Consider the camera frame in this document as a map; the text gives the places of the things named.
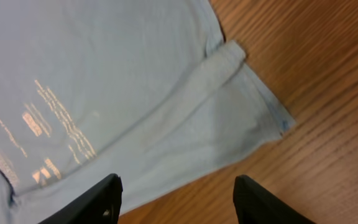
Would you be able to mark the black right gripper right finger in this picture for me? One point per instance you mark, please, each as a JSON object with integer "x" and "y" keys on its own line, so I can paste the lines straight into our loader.
{"x": 256, "y": 205}

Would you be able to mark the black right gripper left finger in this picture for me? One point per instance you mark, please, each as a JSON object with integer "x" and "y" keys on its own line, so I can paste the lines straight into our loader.
{"x": 100, "y": 204}

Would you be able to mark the light blue printed t-shirt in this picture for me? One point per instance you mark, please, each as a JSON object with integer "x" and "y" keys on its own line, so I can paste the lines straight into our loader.
{"x": 148, "y": 90}

